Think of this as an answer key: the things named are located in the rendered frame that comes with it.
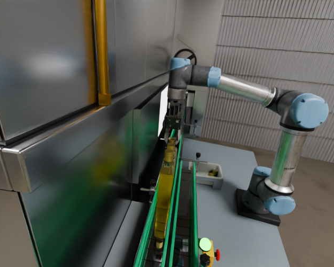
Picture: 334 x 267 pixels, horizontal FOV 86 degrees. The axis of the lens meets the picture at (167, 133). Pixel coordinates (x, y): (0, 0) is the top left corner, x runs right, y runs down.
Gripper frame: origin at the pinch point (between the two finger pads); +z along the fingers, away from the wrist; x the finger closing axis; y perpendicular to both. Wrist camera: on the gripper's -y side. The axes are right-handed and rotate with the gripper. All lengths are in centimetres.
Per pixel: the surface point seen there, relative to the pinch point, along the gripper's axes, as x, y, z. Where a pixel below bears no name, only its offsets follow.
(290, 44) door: 157, -270, -74
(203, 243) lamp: 18.2, 25.3, 30.1
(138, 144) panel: -12.5, 12.5, -2.2
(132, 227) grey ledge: -10.0, 26.3, 27.4
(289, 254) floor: 112, -45, 115
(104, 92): -13.0, 38.5, -26.9
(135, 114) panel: -13.6, 12.5, -14.6
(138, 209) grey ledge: -10.1, 17.1, 27.4
